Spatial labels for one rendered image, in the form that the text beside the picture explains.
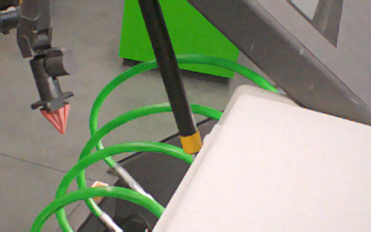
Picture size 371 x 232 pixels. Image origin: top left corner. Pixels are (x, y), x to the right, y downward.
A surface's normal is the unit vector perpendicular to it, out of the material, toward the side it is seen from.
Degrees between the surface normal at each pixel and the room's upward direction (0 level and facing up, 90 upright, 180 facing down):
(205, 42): 90
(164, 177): 90
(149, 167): 90
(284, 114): 0
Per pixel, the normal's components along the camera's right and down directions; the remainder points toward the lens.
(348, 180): 0.16, -0.88
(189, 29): -0.10, 0.44
